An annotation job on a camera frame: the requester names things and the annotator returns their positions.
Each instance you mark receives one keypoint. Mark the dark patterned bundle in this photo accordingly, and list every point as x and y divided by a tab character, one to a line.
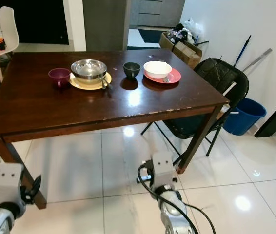
179	33

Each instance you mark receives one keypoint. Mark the white bowl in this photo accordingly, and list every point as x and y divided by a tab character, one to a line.
157	68

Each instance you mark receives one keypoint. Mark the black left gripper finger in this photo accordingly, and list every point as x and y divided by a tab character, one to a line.
37	184

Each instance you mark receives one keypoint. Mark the dark grey cup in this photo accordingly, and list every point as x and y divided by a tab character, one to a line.
131	69

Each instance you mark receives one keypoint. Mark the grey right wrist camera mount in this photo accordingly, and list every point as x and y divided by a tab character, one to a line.
162	169

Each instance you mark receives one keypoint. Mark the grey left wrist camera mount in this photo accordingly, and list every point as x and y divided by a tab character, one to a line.
9	183

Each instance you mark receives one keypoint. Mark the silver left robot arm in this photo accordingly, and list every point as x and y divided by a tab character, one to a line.
1	222

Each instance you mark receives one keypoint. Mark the silver metal bar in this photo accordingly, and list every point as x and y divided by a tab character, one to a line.
257	58

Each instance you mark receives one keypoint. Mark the dark doormat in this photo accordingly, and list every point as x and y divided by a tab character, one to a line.
150	35

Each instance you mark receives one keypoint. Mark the dark wooden dining table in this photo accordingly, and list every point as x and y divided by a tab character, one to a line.
60	112

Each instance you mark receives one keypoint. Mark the blue plastic bucket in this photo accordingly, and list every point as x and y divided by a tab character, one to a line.
245	117

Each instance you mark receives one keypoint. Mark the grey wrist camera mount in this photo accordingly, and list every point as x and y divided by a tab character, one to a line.
162	169
9	183

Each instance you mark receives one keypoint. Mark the cardboard box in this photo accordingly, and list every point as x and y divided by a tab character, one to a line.
187	51

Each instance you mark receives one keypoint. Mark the small metal spoon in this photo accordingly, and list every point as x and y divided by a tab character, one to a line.
166	78

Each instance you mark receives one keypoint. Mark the purple cup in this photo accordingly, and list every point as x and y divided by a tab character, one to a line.
59	76

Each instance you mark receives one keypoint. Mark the white plastic bag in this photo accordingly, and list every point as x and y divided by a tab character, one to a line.
192	26

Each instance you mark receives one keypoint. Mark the yellow plate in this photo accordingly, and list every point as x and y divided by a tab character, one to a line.
79	84

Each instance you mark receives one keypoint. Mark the pink plate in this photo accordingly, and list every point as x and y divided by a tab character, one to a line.
177	75

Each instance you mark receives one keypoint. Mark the stainless steel bowl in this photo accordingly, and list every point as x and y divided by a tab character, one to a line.
88	69

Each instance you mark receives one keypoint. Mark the white plastic chair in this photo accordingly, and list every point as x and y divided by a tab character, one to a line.
7	22

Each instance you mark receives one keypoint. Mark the black folding chair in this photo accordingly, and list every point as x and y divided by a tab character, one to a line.
221	73

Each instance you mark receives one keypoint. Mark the grey panelled door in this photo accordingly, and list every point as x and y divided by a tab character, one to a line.
157	12

